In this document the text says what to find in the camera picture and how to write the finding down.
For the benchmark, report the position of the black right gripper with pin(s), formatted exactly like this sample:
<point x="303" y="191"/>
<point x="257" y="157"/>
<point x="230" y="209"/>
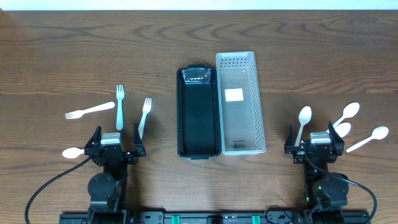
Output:
<point x="315" y="151"/>

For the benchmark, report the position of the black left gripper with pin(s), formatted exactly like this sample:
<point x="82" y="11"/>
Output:
<point x="112" y="152"/>

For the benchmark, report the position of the white plastic spoon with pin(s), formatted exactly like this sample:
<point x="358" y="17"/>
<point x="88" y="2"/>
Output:
<point x="72" y="153"/>
<point x="377" y="134"/>
<point x="348" y="112"/>
<point x="343" y="129"/>
<point x="304" y="118"/>

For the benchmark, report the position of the white plastic fork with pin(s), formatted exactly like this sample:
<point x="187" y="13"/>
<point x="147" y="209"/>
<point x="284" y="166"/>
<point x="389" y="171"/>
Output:
<point x="79" y="113"/>
<point x="145" y="111"/>

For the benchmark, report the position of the pale green plastic fork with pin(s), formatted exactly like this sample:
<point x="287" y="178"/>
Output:
<point x="120" y="94"/>

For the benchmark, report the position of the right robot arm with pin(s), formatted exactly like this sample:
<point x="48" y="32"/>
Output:
<point x="325" y="192"/>

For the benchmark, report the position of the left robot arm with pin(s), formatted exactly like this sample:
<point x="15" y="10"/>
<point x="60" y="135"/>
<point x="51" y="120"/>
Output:
<point x="107" y="189"/>

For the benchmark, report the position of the clear plastic basket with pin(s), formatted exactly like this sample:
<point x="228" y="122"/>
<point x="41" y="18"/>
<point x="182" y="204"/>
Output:
<point x="242" y="127"/>

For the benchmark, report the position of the black plastic basket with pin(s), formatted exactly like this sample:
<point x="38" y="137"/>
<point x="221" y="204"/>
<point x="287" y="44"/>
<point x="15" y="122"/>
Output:
<point x="198" y="114"/>

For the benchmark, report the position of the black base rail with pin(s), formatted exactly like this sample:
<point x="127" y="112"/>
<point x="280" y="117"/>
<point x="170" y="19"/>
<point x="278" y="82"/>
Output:
<point x="269" y="216"/>

